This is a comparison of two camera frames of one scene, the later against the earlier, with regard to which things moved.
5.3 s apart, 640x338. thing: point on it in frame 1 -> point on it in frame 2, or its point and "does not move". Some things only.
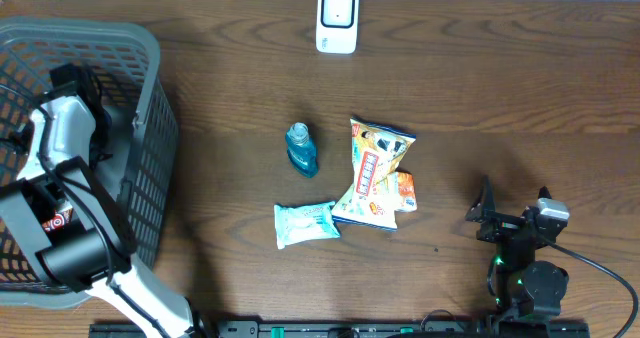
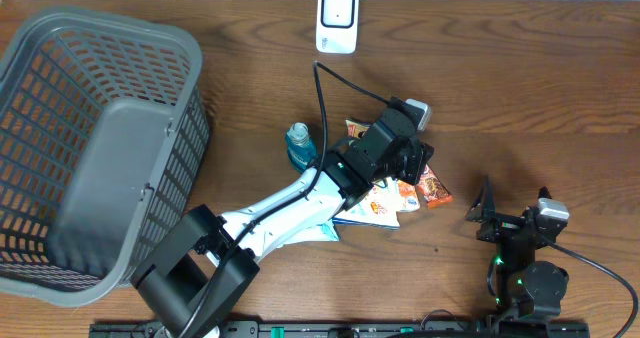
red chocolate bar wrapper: (60, 220) -> (432, 190)
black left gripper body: (99, 142) -> (399, 163)
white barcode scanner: (337, 21) does not move
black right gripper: (502, 224) does not move
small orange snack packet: (407, 191) does not move
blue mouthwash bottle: (301, 150) does not move
